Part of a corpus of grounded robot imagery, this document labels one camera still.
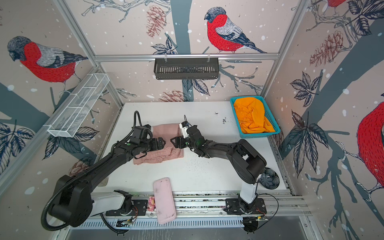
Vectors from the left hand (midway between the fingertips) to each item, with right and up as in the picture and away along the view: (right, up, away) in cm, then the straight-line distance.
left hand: (159, 143), depth 85 cm
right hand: (+9, +1, +3) cm, 9 cm away
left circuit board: (-13, -36, -14) cm, 41 cm away
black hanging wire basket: (+14, +51, +21) cm, 57 cm away
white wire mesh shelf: (-41, +13, -14) cm, 45 cm away
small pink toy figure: (-1, -28, -12) cm, 30 cm away
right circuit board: (+53, -33, -16) cm, 64 cm away
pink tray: (+5, -28, -10) cm, 31 cm away
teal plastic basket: (+72, +17, +18) cm, 77 cm away
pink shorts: (+2, +5, +14) cm, 15 cm away
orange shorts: (+60, +18, +18) cm, 66 cm away
